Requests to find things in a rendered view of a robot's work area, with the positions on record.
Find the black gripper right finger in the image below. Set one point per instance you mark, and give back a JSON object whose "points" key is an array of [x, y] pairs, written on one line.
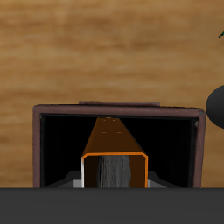
{"points": [[156, 180]]}

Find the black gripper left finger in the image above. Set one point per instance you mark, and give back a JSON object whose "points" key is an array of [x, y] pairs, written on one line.
{"points": [[73, 181]]}

